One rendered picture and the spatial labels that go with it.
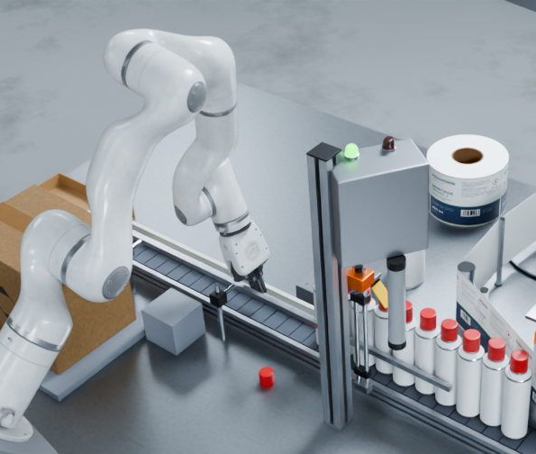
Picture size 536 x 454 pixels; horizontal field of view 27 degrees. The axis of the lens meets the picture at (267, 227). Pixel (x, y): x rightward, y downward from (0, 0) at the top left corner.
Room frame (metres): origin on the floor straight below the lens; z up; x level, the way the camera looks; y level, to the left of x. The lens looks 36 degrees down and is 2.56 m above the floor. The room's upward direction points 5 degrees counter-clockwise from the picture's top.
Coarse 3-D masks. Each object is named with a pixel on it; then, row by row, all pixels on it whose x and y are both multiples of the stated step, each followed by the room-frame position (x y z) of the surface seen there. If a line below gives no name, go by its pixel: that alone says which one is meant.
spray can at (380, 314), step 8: (376, 312) 1.77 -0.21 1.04; (384, 312) 1.76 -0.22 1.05; (376, 320) 1.76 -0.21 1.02; (384, 320) 1.75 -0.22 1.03; (376, 328) 1.76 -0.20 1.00; (384, 328) 1.75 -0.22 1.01; (376, 336) 1.77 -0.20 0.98; (384, 336) 1.75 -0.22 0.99; (376, 344) 1.77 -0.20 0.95; (384, 344) 1.75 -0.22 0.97; (392, 352) 1.75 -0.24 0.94; (376, 360) 1.77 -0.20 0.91; (376, 368) 1.77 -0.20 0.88; (384, 368) 1.75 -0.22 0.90; (392, 368) 1.75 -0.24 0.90
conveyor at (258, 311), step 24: (144, 264) 2.22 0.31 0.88; (168, 264) 2.21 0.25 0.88; (192, 288) 2.10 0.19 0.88; (240, 312) 2.00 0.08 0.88; (264, 312) 1.99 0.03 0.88; (288, 336) 1.90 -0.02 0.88; (312, 336) 1.89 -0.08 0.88; (384, 384) 1.72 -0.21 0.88; (432, 408) 1.64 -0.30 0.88; (480, 432) 1.56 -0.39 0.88; (528, 432) 1.55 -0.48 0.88
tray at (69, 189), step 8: (56, 176) 2.68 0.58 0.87; (64, 176) 2.67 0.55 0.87; (40, 184) 2.64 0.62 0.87; (48, 184) 2.66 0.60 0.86; (56, 184) 2.68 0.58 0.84; (64, 184) 2.68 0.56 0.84; (72, 184) 2.65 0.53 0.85; (80, 184) 2.63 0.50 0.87; (56, 192) 2.65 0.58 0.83; (64, 192) 2.64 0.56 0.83; (72, 192) 2.64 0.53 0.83; (80, 192) 2.63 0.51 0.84; (72, 200) 2.60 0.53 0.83; (80, 200) 2.59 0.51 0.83; (88, 208) 2.55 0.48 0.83
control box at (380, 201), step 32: (352, 160) 1.68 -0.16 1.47; (384, 160) 1.67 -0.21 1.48; (416, 160) 1.66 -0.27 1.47; (352, 192) 1.62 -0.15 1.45; (384, 192) 1.63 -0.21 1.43; (416, 192) 1.64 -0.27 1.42; (352, 224) 1.62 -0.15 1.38; (384, 224) 1.63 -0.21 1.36; (416, 224) 1.64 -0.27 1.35; (352, 256) 1.62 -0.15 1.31; (384, 256) 1.63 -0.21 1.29
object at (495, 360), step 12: (492, 348) 1.59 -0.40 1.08; (504, 348) 1.59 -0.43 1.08; (492, 360) 1.59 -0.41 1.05; (504, 360) 1.59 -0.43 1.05; (492, 372) 1.57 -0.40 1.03; (492, 384) 1.57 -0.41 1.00; (492, 396) 1.57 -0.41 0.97; (480, 408) 1.60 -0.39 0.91; (492, 408) 1.57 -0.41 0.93; (480, 420) 1.59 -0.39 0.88; (492, 420) 1.57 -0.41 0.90
